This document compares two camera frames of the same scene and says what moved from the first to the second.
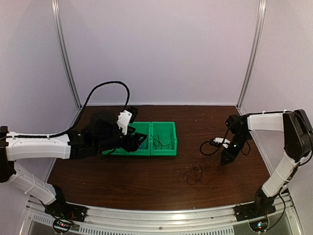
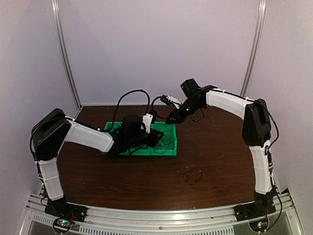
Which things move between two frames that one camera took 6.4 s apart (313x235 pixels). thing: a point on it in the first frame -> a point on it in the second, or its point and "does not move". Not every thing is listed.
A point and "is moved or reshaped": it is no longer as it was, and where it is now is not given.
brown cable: x=156 y=142 is moved or reshaped
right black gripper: x=231 y=156 -> x=179 y=117
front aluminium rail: x=104 y=220 does not move
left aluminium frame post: x=57 y=16 does not move
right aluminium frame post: x=253 y=54 does not move
